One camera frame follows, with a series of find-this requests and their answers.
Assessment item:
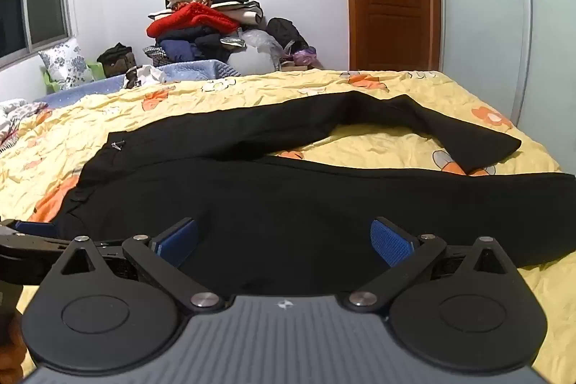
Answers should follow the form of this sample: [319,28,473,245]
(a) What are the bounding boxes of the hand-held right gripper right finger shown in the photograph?
[344,217,519,313]

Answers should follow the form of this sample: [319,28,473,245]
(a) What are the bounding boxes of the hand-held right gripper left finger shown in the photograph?
[55,217,223,313]

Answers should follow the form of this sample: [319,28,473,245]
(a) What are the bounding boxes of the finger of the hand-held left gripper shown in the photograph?
[0,220,61,250]

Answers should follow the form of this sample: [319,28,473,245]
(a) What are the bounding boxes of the black pants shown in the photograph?
[56,91,576,297]

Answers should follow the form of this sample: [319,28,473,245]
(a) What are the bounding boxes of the person's left hand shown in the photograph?
[0,311,28,373]

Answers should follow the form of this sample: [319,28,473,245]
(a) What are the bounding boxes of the patterned grey white bedding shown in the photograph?
[0,98,51,154]

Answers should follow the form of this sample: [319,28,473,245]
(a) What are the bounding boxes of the green bag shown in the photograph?
[41,60,107,94]

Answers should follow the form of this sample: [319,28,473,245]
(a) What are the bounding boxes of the white crumpled cloth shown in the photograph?
[123,64,168,90]

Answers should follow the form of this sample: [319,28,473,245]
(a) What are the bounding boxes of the floral pillow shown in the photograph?
[38,37,95,90]

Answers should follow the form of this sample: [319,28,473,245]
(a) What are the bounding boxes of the blue quilt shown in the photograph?
[33,59,242,109]

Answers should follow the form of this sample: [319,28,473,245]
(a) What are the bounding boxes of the yellow flower-print blanket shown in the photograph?
[0,69,576,380]

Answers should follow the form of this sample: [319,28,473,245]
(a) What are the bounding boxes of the dark brown bag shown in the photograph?
[96,42,138,79]

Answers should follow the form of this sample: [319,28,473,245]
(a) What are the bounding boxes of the white plastic bag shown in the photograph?
[229,28,285,75]

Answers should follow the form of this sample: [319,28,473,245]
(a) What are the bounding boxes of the purple bag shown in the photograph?
[292,46,318,66]

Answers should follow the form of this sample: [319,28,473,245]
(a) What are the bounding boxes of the pile of clothes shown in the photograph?
[146,0,267,64]

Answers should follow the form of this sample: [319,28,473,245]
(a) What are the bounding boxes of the window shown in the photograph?
[0,0,73,69]

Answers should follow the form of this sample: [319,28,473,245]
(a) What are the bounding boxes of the wardrobe with flower stickers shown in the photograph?
[434,0,576,177]

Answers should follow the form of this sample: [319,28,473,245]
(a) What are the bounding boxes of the black backpack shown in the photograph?
[266,17,310,53]

